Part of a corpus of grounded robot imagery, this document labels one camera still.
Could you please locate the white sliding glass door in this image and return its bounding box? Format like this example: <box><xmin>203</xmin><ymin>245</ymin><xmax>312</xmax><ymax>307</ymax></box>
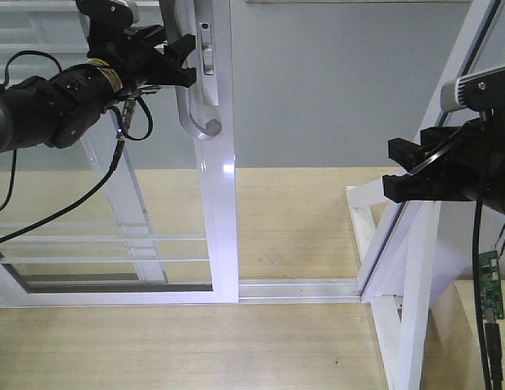
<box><xmin>0</xmin><ymin>1</ymin><xmax>239</xmax><ymax>308</ymax></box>

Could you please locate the green circuit board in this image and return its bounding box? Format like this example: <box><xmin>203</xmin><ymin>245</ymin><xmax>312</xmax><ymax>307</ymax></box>
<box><xmin>479</xmin><ymin>249</ymin><xmax>505</xmax><ymax>320</ymax></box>

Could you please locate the silver door pull handle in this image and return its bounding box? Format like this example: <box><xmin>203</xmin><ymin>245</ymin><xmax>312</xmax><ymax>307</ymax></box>
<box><xmin>159</xmin><ymin>1</ymin><xmax>222</xmax><ymax>141</ymax></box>

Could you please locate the white door frame post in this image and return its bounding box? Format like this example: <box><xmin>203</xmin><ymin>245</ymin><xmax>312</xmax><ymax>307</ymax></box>
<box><xmin>347</xmin><ymin>1</ymin><xmax>505</xmax><ymax>308</ymax></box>

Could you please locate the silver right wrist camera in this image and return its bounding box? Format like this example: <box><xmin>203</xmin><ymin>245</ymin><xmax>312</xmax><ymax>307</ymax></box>
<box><xmin>440</xmin><ymin>64</ymin><xmax>505</xmax><ymax>113</ymax></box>

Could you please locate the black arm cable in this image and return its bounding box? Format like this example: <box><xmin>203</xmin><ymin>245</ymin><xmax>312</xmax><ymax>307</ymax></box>
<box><xmin>0</xmin><ymin>50</ymin><xmax>162</xmax><ymax>245</ymax></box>
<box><xmin>472</xmin><ymin>109</ymin><xmax>505</xmax><ymax>390</ymax></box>

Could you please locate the light wooden base board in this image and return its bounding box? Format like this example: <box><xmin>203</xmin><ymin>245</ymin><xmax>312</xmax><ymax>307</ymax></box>
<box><xmin>0</xmin><ymin>167</ymin><xmax>386</xmax><ymax>389</ymax></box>

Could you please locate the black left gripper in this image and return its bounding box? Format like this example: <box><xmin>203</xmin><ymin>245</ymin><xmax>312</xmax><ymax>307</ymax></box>
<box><xmin>76</xmin><ymin>1</ymin><xmax>196</xmax><ymax>88</ymax></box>

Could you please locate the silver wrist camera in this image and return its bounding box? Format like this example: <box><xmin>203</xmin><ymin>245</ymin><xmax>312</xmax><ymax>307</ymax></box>
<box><xmin>109</xmin><ymin>0</ymin><xmax>139</xmax><ymax>26</ymax></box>
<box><xmin>440</xmin><ymin>64</ymin><xmax>505</xmax><ymax>113</ymax></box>

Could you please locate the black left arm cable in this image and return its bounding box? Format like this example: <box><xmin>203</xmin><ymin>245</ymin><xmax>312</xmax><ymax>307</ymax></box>
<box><xmin>0</xmin><ymin>50</ymin><xmax>162</xmax><ymax>245</ymax></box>

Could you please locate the light wooden box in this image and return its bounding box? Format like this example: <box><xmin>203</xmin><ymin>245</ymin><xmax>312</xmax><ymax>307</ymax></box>
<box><xmin>421</xmin><ymin>280</ymin><xmax>485</xmax><ymax>389</ymax></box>

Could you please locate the aluminium door floor track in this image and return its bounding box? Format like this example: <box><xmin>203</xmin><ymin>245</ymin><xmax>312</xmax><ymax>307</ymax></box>
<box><xmin>239</xmin><ymin>278</ymin><xmax>361</xmax><ymax>304</ymax></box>

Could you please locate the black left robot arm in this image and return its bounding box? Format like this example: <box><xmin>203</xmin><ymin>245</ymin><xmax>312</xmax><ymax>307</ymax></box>
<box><xmin>0</xmin><ymin>1</ymin><xmax>197</xmax><ymax>153</ymax></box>

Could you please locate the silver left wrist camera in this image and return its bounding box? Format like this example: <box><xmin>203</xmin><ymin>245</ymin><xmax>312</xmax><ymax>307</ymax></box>
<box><xmin>109</xmin><ymin>0</ymin><xmax>139</xmax><ymax>26</ymax></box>

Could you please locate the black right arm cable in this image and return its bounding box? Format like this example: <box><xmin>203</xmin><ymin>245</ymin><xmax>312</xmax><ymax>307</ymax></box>
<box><xmin>472</xmin><ymin>109</ymin><xmax>505</xmax><ymax>390</ymax></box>

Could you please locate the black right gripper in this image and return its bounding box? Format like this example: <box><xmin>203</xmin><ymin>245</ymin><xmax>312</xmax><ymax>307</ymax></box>
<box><xmin>382</xmin><ymin>108</ymin><xmax>505</xmax><ymax>214</ymax></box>

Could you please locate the white right support bracket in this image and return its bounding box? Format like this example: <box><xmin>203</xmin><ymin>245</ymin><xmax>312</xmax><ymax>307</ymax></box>
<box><xmin>346</xmin><ymin>180</ymin><xmax>442</xmax><ymax>389</ymax></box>

